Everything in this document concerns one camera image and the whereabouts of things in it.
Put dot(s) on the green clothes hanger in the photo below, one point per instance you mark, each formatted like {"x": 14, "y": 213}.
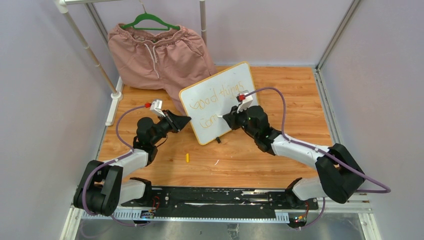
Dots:
{"x": 150, "y": 21}

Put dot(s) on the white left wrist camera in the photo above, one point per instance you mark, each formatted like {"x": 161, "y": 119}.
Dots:
{"x": 156, "y": 108}

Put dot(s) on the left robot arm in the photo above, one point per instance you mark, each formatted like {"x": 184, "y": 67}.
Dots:
{"x": 101, "y": 189}

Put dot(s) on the white clothes rack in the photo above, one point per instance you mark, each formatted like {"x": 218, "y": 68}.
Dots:
{"x": 116, "y": 91}

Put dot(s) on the yellow-framed whiteboard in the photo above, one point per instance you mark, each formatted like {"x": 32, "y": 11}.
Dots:
{"x": 213, "y": 96}

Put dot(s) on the aluminium frame post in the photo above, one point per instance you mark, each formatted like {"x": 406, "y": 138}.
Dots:
{"x": 325, "y": 99}

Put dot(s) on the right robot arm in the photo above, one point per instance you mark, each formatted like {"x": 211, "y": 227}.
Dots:
{"x": 339, "y": 175}

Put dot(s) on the pink shorts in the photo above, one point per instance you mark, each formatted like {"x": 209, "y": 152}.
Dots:
{"x": 170, "y": 60}

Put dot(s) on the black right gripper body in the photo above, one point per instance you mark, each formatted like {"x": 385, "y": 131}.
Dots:
{"x": 242, "y": 117}

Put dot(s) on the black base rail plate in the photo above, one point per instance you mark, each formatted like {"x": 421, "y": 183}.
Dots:
{"x": 208, "y": 204}

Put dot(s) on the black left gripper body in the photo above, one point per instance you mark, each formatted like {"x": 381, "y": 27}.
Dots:
{"x": 167, "y": 123}

